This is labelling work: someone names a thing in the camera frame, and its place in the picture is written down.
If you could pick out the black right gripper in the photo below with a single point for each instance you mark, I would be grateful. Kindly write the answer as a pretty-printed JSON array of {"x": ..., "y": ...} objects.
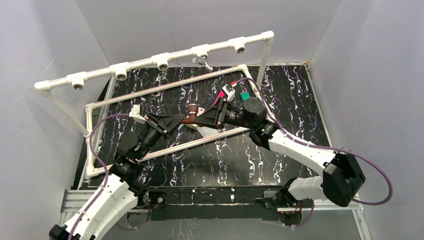
[{"x": 211, "y": 117}]

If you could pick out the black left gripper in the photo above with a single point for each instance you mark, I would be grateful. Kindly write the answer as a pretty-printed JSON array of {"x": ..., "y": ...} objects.
[{"x": 158, "y": 124}]

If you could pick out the brown water faucet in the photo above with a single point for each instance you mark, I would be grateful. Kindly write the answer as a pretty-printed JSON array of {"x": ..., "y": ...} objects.
[{"x": 192, "y": 113}]

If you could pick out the white PVC pipe frame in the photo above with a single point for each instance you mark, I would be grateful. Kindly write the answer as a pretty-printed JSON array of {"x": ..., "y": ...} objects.
[{"x": 161, "y": 61}]

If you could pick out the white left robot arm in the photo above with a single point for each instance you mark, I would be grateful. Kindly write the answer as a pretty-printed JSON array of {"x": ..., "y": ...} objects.
[{"x": 121, "y": 188}]

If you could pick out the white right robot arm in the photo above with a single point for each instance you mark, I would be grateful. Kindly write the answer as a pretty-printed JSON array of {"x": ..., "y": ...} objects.
[{"x": 339, "y": 176}]

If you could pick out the chrome water faucet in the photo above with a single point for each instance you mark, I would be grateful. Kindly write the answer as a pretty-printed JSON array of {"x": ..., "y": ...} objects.
[{"x": 201, "y": 61}]

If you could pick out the pink plastic strip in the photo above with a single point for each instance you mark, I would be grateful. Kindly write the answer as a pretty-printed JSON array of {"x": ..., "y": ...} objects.
[{"x": 220, "y": 95}]

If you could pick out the clear plastic bag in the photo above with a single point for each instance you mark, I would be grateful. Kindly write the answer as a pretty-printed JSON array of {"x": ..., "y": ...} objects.
[{"x": 207, "y": 131}]

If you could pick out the green square block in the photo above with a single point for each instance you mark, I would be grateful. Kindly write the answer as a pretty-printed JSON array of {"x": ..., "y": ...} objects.
[{"x": 244, "y": 96}]

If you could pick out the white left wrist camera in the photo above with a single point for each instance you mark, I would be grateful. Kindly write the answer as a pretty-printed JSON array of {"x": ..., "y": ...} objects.
[{"x": 136, "y": 114}]

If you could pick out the aluminium table frame rail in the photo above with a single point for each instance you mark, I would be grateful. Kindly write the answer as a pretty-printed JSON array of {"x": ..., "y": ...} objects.
[{"x": 236, "y": 202}]

